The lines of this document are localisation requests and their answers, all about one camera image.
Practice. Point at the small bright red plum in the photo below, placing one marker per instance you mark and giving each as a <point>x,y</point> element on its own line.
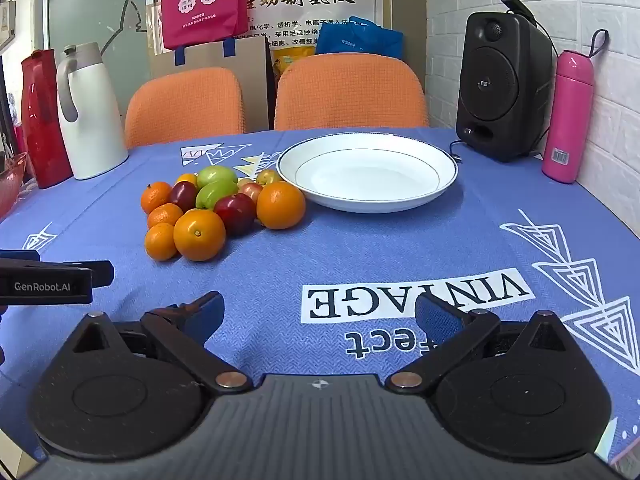
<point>251,192</point>

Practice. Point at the large orange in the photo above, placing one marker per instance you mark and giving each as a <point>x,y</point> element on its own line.
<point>280,205</point>
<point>199,235</point>

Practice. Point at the small yellow plum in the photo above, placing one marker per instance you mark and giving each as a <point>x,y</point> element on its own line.
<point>245,182</point>

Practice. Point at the small tangerine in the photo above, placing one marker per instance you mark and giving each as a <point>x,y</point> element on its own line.
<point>154,197</point>
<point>186,179</point>
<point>161,242</point>
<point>165,215</point>

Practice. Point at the pink plastic bowl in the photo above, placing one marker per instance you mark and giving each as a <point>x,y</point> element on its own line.
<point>10,180</point>

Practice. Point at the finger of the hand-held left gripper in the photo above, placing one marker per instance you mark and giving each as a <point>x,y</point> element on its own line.
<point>100,272</point>

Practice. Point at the white thermos jug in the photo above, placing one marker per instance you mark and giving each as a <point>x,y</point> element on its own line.
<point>95,125</point>

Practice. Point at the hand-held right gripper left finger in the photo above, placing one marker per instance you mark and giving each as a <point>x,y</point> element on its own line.
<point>212,312</point>

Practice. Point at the yellow-red small apple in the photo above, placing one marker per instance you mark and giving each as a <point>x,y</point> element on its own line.
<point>268,177</point>

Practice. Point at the white wall device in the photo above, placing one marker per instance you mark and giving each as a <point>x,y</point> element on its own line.
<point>7,25</point>

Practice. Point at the black speaker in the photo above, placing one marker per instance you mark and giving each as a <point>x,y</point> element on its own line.
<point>500,85</point>

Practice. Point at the pink bottle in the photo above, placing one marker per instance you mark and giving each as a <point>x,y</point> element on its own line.
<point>570,110</point>

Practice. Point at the blue shopping bag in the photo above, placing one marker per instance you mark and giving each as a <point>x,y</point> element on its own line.
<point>360,40</point>

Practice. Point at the dark red apple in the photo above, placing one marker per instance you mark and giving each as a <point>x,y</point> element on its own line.
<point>235,214</point>

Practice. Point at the blue printed tablecloth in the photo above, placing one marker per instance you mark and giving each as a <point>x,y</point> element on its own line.
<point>350,260</point>

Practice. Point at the magenta fabric bag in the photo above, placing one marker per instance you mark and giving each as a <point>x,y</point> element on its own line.
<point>200,5</point>

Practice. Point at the small dark red plum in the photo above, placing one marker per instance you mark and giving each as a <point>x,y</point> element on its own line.
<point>183,196</point>

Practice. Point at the red pitcher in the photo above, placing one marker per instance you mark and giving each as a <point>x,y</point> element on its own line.
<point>40,125</point>

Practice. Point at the orange chair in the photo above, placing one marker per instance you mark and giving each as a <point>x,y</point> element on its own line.
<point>350,92</point>
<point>185,105</point>

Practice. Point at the wall poster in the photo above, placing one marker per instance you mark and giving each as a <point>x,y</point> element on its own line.
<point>310,0</point>

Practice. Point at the green apple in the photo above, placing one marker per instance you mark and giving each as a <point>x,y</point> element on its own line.
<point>215,195</point>
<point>216,175</point>

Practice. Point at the white plate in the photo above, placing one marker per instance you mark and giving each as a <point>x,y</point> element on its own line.
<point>367,175</point>

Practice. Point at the yellow plastic bag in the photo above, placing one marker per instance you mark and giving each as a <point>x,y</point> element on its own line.
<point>292,57</point>

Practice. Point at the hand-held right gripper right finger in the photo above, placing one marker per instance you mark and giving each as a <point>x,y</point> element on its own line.
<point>435,317</point>

